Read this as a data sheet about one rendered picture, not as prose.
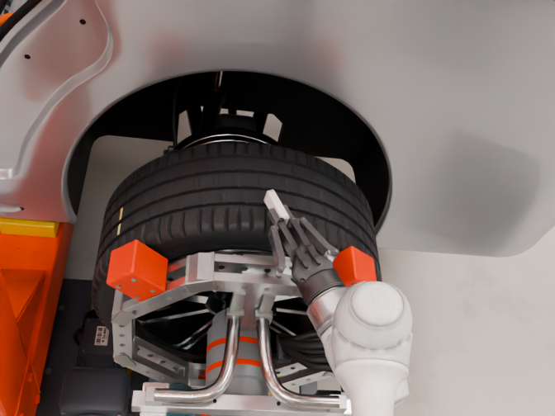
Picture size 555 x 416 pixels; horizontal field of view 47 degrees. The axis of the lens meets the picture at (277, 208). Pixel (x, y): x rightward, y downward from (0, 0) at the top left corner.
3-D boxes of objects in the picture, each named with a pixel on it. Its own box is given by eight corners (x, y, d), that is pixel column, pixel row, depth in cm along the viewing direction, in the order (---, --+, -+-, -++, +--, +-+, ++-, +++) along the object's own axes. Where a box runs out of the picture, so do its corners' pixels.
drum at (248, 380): (264, 336, 150) (275, 306, 139) (266, 426, 137) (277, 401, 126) (205, 332, 147) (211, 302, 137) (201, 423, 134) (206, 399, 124)
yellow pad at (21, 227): (65, 197, 176) (64, 186, 172) (56, 238, 167) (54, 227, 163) (12, 192, 174) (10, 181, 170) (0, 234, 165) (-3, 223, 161)
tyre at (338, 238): (336, 105, 126) (49, 178, 141) (347, 196, 112) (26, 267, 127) (393, 271, 176) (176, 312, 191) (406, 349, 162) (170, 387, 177)
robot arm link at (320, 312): (356, 329, 113) (340, 301, 115) (374, 304, 106) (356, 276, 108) (313, 346, 109) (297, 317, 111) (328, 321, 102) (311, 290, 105)
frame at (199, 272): (327, 375, 168) (391, 264, 126) (329, 399, 164) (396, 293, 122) (117, 365, 160) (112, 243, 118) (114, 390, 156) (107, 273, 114)
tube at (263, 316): (335, 323, 132) (348, 297, 124) (343, 413, 121) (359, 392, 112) (252, 317, 130) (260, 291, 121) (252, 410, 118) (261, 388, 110)
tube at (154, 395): (241, 317, 129) (249, 290, 121) (240, 409, 117) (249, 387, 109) (154, 311, 127) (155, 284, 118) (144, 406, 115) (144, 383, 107)
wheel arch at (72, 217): (360, 163, 195) (428, 2, 151) (372, 249, 176) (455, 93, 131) (84, 135, 183) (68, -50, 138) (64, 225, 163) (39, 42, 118)
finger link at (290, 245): (306, 276, 114) (300, 279, 113) (278, 229, 119) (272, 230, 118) (312, 265, 111) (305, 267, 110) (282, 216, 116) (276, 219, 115)
